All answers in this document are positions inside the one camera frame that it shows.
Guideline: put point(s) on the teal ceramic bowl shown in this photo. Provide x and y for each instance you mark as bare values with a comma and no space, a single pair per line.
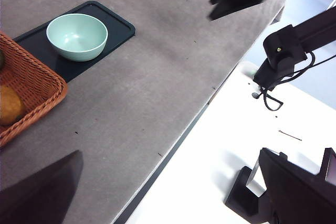
78,37

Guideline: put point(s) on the green avocado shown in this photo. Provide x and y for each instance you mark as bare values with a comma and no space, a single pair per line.
1,60

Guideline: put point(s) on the brown wicker basket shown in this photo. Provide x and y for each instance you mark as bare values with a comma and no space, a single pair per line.
34,85

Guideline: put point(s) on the black rectangular tray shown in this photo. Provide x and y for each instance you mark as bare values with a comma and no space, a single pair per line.
118,30

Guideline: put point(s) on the brown kiwifruit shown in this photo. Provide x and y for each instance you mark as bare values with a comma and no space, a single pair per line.
10,106

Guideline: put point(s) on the black framed grey panel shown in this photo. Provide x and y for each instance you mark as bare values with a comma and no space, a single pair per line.
331,166

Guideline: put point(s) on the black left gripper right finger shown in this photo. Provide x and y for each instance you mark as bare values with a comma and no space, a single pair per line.
296,197

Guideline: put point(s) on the black stand with silver post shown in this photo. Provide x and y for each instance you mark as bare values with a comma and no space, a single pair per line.
237,192

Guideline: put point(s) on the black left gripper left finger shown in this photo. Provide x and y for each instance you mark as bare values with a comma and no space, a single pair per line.
39,197

